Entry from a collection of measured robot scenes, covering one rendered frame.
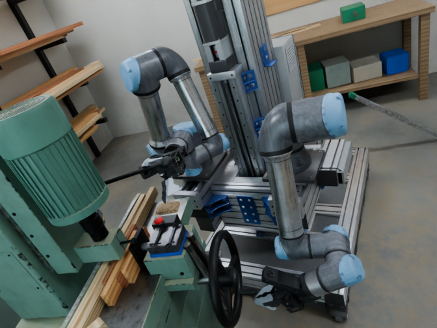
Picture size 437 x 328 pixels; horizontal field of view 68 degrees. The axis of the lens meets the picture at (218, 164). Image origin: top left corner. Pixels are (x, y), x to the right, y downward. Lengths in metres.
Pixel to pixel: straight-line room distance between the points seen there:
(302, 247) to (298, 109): 0.42
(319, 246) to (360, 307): 0.93
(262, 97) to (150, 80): 0.51
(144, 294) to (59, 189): 0.38
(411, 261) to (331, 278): 1.17
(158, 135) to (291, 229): 0.72
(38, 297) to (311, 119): 0.99
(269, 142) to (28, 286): 0.86
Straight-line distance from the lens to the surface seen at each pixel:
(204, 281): 1.07
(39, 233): 1.06
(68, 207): 0.92
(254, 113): 1.51
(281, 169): 0.93
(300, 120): 0.87
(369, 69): 3.70
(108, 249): 1.05
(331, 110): 0.87
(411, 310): 1.93
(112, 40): 4.52
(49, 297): 1.22
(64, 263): 1.12
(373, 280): 2.02
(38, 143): 0.85
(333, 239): 1.03
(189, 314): 1.22
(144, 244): 1.07
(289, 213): 0.98
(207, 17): 1.35
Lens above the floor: 1.60
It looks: 29 degrees down
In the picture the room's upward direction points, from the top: 19 degrees counter-clockwise
